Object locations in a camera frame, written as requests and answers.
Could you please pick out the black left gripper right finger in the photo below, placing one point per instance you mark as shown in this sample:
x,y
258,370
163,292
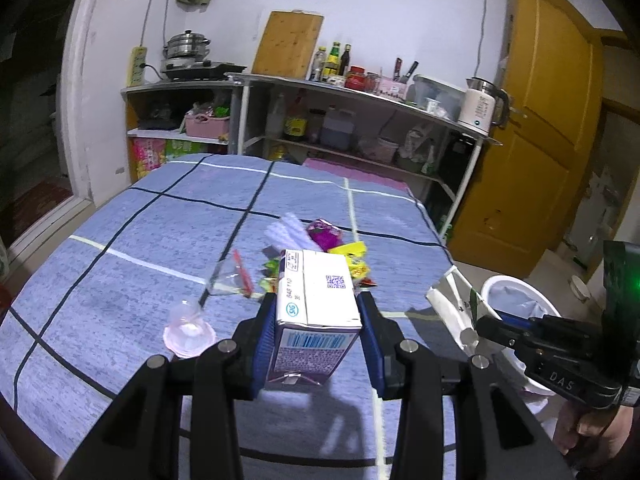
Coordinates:
x,y
497,437

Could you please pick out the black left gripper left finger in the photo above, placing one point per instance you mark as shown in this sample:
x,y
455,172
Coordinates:
x,y
137,437

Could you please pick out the clear plastic cup red lid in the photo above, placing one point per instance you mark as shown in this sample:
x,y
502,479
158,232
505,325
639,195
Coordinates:
x,y
230,277

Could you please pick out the green snack wrapper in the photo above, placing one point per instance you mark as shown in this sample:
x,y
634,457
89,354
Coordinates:
x,y
270,275

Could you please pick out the white purple milk carton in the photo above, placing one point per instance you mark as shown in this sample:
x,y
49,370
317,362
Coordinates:
x,y
317,318

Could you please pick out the yellow snack wrapper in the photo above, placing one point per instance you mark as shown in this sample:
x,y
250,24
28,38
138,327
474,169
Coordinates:
x,y
354,254

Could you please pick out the white foam fruit net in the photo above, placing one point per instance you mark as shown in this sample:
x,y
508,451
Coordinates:
x,y
289,233

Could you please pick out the purple snack wrapper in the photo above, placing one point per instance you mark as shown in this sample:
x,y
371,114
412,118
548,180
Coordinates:
x,y
324,234

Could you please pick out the white trash bin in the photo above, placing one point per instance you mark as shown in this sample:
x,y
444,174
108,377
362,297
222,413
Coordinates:
x,y
516,302

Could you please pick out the metal kitchen shelf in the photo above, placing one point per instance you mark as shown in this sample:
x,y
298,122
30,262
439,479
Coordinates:
x,y
375,117

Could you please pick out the right hand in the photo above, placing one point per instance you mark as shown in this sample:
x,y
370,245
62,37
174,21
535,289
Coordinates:
x,y
609,429

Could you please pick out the blue checkered tablecloth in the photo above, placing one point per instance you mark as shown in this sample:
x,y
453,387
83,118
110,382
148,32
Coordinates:
x,y
97,307

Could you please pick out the yellow wooden door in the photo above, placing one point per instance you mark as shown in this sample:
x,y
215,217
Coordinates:
x,y
520,201

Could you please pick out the white electric kettle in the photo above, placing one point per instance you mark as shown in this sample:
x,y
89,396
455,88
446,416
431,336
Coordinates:
x,y
484,106

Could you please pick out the clear storage box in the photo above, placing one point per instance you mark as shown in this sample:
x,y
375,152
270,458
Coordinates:
x,y
437,98

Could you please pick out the small wooden shelf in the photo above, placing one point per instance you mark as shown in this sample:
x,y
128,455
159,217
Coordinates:
x,y
154,120

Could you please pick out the pink plastic basket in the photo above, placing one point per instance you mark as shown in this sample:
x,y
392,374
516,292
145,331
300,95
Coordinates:
x,y
207,127

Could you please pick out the pink knife holder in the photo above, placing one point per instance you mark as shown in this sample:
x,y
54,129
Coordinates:
x,y
392,89

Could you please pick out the purple detergent jug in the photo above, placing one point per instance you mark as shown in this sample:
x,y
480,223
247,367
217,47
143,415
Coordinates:
x,y
337,129

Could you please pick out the red lid jar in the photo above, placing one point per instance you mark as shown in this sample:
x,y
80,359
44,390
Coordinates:
x,y
356,78

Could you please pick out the black induction cooker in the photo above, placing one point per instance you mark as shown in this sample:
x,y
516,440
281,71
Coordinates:
x,y
203,70

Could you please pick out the yellow power strip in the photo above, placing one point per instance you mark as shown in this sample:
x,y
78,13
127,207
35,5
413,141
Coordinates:
x,y
136,66

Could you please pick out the dark soy sauce bottle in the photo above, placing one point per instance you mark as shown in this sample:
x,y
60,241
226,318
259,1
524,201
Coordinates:
x,y
345,60

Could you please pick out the green oil bottle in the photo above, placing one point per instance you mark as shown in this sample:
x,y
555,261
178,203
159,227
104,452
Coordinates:
x,y
332,63

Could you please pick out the steel steamer pot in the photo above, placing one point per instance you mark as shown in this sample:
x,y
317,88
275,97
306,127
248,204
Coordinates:
x,y
187,45

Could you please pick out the clear seasoning bottle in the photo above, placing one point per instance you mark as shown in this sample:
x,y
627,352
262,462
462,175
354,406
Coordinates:
x,y
317,64

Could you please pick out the wooden cutting board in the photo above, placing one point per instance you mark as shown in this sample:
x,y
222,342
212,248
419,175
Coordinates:
x,y
287,44

